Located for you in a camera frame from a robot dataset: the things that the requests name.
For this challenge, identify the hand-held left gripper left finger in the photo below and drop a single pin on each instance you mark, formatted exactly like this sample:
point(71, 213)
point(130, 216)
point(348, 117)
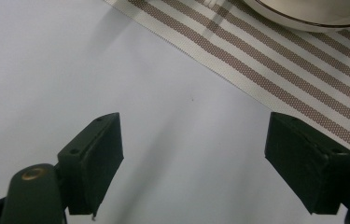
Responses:
point(93, 161)

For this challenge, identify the striped woven placemat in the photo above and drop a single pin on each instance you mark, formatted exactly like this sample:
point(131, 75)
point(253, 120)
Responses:
point(272, 62)

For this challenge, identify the white plate with dark rim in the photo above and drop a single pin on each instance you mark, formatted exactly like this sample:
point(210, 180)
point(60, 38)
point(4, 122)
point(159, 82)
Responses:
point(309, 14)

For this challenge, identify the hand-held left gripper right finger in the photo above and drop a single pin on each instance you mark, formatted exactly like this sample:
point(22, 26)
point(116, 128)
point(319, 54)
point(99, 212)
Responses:
point(309, 161)

